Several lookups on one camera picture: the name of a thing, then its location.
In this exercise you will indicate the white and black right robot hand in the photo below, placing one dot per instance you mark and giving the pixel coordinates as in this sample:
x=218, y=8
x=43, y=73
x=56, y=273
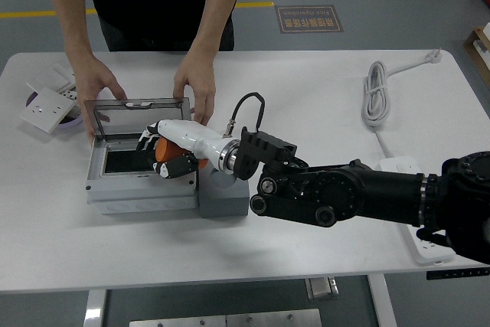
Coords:
x=183, y=131

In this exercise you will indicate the person's right hand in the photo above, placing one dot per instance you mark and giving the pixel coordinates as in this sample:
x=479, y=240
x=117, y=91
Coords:
x=93, y=78

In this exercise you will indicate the person's left hand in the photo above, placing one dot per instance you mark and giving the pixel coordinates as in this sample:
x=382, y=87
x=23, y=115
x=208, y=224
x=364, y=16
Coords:
x=199, y=78

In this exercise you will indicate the orange cylinder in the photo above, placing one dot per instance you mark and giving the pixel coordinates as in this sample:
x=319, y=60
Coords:
x=166, y=150

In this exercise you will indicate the grey electrical box clear lid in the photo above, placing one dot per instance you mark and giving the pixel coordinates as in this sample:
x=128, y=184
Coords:
x=130, y=189

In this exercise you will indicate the person's right forearm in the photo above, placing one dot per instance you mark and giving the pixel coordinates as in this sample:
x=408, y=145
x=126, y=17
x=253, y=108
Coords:
x=69, y=9

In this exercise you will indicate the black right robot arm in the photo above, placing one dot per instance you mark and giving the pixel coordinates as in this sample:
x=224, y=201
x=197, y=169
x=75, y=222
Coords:
x=344, y=193

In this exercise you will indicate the person's left forearm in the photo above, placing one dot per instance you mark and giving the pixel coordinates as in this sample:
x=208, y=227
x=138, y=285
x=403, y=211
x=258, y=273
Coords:
x=222, y=9

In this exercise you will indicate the grey cube with round hole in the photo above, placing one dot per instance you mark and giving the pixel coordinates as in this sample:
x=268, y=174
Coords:
x=226, y=204

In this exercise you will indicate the white many-hole socket plate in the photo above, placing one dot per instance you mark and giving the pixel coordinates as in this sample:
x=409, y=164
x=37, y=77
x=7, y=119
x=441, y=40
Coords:
x=69, y=94

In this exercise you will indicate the dark floor sign orange text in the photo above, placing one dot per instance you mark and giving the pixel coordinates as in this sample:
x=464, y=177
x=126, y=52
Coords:
x=309, y=19

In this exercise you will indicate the white table leg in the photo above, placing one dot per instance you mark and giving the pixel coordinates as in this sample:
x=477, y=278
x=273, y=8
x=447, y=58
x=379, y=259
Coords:
x=383, y=304
x=95, y=309

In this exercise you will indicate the white power strip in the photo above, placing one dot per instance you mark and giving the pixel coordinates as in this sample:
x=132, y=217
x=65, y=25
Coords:
x=402, y=164

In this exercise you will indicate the wooden crate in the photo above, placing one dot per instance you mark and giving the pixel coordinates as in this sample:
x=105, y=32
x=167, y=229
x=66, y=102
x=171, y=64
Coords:
x=474, y=58

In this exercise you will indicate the black table control panel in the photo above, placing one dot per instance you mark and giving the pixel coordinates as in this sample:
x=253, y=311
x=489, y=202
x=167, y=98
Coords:
x=459, y=273

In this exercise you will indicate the white wall switch plate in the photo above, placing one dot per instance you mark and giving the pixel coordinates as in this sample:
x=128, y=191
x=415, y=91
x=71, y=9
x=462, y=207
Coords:
x=49, y=78

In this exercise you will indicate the white five-hole wall socket plate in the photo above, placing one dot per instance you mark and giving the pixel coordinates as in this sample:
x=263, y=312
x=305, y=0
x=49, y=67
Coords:
x=46, y=110

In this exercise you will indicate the grey metal base plate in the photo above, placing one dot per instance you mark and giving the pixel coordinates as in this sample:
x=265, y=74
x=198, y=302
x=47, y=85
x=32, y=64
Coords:
x=229, y=321

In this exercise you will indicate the grey metal table bracket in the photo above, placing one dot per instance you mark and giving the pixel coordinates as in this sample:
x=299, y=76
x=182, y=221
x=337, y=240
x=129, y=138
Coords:
x=319, y=288

